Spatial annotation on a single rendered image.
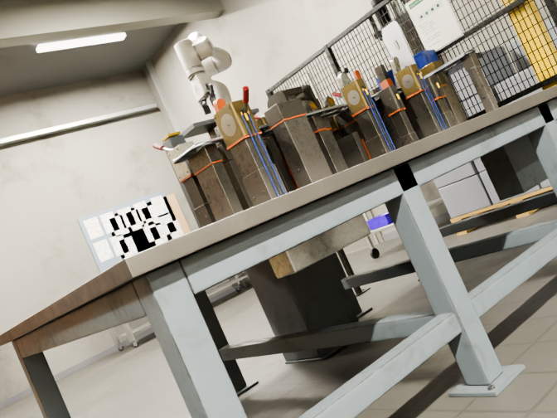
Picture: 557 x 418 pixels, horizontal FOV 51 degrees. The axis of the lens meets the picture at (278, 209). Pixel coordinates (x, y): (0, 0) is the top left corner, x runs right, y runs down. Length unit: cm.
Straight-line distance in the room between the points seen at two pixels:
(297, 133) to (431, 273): 70
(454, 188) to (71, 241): 578
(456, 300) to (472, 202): 301
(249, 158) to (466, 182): 298
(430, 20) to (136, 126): 703
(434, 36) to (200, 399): 249
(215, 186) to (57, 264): 682
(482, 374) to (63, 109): 835
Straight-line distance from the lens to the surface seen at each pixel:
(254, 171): 184
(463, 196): 468
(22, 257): 862
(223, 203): 197
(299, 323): 276
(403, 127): 251
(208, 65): 304
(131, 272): 111
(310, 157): 202
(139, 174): 941
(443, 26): 324
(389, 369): 148
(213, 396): 120
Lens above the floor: 63
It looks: 2 degrees up
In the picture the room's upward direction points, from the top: 24 degrees counter-clockwise
